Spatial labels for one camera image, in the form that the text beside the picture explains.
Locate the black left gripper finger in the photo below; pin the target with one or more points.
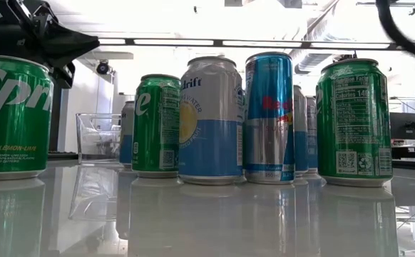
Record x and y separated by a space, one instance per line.
65 76
68 44

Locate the green Sprite can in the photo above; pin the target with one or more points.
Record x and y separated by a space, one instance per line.
353 125
154 132
15 118

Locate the white blue Spindrift can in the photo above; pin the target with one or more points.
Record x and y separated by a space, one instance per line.
312 142
211 142
127 142
300 142

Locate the blue silver Red Bull can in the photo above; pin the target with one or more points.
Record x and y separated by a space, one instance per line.
268 142

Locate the black round spotlight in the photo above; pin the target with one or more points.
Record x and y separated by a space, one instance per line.
102 68

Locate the clear plastic bin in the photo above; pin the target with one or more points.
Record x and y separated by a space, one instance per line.
97 142

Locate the long ceiling light bar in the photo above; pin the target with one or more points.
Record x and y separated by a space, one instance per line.
305 44

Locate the black track spotlights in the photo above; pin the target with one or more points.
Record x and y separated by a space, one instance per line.
344 56

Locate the black ceiling track fixture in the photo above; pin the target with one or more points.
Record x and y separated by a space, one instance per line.
407 4

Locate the black computer monitor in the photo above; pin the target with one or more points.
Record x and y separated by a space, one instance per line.
405 125

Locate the black metal table frame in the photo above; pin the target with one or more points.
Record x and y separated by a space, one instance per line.
63 156

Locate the silver ventilation duct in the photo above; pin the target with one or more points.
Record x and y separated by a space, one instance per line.
311 62

